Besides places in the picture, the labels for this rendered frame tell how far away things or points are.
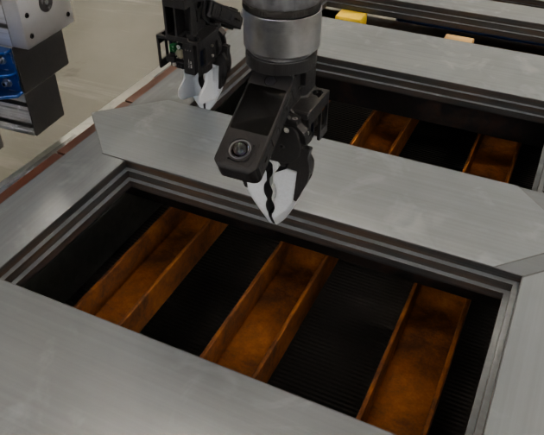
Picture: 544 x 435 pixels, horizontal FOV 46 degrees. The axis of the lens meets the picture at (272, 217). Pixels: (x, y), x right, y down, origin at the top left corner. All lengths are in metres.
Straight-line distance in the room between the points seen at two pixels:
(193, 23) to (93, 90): 2.11
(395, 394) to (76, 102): 2.34
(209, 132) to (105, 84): 2.10
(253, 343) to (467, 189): 0.36
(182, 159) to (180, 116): 0.12
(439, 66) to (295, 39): 0.66
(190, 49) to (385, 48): 0.46
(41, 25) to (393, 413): 0.86
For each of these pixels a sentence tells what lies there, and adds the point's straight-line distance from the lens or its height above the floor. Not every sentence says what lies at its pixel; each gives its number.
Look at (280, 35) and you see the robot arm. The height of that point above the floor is 1.13.
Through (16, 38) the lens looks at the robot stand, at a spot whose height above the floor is 0.92.
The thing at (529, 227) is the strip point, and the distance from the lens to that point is 0.89.
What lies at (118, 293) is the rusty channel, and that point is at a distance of 1.00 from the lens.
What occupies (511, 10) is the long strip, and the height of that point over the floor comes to 0.85.
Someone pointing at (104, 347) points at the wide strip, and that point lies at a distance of 0.71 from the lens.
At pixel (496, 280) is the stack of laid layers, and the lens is 0.81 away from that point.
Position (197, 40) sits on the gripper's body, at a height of 0.99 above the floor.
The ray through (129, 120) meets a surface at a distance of 1.06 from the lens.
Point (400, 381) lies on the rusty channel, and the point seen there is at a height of 0.68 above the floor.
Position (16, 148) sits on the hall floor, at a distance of 2.72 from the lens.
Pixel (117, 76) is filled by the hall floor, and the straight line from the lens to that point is 3.15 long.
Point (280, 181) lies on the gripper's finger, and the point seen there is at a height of 0.96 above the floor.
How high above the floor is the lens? 1.38
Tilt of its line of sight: 39 degrees down
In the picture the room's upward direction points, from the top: straight up
